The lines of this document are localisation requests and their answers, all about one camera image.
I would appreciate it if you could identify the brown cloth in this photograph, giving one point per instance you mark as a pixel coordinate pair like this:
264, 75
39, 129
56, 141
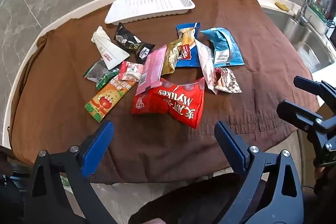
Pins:
157, 155

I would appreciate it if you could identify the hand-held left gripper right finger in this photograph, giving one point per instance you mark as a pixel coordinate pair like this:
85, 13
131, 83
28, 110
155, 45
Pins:
231, 145

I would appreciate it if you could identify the white plastic tray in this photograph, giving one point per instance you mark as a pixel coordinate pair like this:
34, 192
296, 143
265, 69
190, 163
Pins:
147, 3

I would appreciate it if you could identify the yellow sponge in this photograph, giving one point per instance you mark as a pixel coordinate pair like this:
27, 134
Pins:
282, 6

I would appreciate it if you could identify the pink snack packet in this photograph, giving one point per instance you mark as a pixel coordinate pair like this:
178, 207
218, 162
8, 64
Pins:
152, 69

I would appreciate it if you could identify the white-orange long snack packet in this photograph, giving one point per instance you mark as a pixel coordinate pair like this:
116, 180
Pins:
206, 64

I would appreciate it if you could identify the gold snack packet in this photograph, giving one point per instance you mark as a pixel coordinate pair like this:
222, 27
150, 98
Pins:
170, 58

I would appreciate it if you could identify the steel faucet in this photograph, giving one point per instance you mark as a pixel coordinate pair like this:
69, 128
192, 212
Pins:
302, 14

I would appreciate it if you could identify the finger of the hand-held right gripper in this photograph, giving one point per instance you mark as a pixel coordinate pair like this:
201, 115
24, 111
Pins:
307, 83
296, 111

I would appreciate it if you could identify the large red snack packet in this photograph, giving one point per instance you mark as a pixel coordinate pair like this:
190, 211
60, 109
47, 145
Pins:
168, 103

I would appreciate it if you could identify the orange-green snack packet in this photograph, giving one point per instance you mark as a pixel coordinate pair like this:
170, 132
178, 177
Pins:
107, 100

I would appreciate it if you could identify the dark green snack packet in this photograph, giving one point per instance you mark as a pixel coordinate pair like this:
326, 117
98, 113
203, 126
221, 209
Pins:
99, 73

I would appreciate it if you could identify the light blue snack packet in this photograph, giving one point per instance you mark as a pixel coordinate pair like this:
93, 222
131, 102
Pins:
223, 45

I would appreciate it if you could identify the blue cookie packet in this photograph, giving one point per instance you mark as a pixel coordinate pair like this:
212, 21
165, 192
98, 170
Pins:
191, 54

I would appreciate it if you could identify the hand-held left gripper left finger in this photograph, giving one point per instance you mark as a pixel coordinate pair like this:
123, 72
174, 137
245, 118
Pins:
98, 145

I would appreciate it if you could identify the black snack packet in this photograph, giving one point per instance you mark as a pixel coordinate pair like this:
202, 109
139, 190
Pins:
128, 40

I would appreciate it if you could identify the steel sink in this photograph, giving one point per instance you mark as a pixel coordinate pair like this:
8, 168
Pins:
294, 37

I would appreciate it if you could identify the white triangular snack packet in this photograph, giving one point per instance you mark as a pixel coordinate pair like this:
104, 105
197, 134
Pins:
110, 53

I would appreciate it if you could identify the small red-white candy packet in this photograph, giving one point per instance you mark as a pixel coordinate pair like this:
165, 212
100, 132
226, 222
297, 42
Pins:
130, 70

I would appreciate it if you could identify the white-green utensil drainer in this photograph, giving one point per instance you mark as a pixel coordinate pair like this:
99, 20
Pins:
317, 19

